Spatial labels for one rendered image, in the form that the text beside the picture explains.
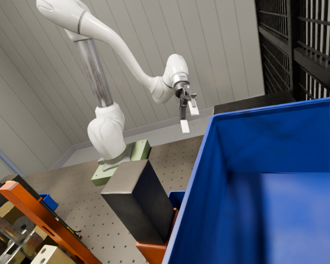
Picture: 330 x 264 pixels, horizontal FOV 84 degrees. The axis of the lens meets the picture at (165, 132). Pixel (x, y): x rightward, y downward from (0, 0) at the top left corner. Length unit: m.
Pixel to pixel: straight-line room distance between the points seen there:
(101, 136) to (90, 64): 0.40
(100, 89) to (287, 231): 1.05
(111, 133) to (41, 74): 2.62
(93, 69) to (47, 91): 2.51
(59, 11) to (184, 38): 1.86
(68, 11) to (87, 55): 0.25
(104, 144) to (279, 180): 0.85
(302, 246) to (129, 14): 2.66
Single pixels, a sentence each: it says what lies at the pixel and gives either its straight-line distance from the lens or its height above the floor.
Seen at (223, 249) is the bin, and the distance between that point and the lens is 0.30.
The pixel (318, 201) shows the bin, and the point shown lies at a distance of 0.34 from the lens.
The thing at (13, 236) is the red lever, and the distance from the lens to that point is 0.47.
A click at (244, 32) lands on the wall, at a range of 2.67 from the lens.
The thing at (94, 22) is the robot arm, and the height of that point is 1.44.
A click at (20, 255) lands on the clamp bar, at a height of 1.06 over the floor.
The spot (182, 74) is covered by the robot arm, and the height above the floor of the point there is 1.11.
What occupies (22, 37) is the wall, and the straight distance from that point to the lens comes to 3.54.
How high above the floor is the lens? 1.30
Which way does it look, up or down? 27 degrees down
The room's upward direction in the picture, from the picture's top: 23 degrees counter-clockwise
